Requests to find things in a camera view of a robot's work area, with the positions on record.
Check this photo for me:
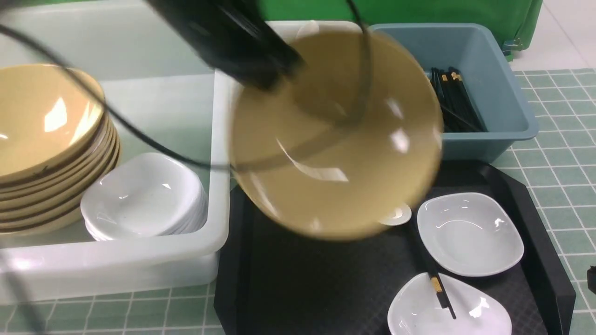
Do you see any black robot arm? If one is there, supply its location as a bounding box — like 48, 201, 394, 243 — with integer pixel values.
148, 0, 303, 91

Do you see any teal plastic chopstick bin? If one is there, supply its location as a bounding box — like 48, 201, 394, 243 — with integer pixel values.
372, 23, 539, 163

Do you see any stack of white dishes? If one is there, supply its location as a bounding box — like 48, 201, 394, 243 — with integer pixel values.
80, 153, 208, 241

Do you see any white square dish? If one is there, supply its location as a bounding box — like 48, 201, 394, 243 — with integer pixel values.
387, 272, 512, 335
416, 192, 524, 277

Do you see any stack of yellow bowls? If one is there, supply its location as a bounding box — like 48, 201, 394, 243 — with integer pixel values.
0, 64, 122, 236

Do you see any large white plastic tub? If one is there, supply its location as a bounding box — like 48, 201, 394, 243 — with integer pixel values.
1, 0, 236, 302

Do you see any green fabric backdrop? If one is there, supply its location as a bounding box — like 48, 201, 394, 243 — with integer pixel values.
0, 0, 543, 61

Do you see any white and brown spoon bin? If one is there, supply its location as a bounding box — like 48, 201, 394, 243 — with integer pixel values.
266, 20, 360, 43

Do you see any black cable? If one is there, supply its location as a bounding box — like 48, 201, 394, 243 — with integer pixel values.
0, 0, 373, 170

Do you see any green checked tablecloth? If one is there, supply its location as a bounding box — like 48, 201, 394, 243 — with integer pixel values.
36, 68, 596, 335

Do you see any white ceramic soup spoon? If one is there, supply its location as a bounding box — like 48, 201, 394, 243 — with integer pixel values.
379, 204, 412, 227

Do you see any black chopsticks pile in bin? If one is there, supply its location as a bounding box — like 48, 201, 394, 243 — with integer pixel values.
428, 67, 487, 133

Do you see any black chopstick gold band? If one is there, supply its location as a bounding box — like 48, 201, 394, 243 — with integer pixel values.
405, 219, 457, 320

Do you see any yellow noodle bowl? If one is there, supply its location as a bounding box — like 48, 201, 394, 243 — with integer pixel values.
229, 29, 443, 241

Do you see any black plastic serving tray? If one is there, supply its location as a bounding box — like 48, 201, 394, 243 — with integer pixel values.
214, 161, 576, 335

